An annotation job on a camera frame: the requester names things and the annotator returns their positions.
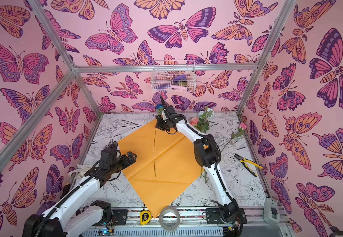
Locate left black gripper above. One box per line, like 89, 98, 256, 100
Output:
108, 151, 137, 175

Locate blue fake rose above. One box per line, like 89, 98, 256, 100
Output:
153, 104, 164, 177

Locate orange wrapping paper sheet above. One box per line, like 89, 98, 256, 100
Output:
116, 120, 213, 216

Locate small pink fake rose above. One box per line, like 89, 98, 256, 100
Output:
221, 122, 247, 152

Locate white fake rose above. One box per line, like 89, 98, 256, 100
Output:
196, 106, 214, 133

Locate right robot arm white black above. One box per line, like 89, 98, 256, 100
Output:
156, 95, 245, 226

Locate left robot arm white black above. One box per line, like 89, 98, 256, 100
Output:
22, 142, 137, 237

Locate yellow tape measure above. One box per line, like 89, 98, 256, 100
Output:
139, 204, 152, 226

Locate black screwdriver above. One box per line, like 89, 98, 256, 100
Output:
60, 183, 71, 198

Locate green circuit board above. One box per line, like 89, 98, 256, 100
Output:
97, 228, 114, 237

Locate clear tape roll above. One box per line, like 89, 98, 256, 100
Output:
159, 206, 181, 232

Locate grey plastic clamp device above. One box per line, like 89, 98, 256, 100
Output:
263, 197, 281, 226

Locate white wire basket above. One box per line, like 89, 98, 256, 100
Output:
150, 60, 197, 93

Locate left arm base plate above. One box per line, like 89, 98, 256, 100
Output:
99, 209, 128, 226

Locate yellow handled pliers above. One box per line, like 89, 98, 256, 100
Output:
235, 154, 263, 177

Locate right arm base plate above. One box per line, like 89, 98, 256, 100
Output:
205, 208, 247, 226

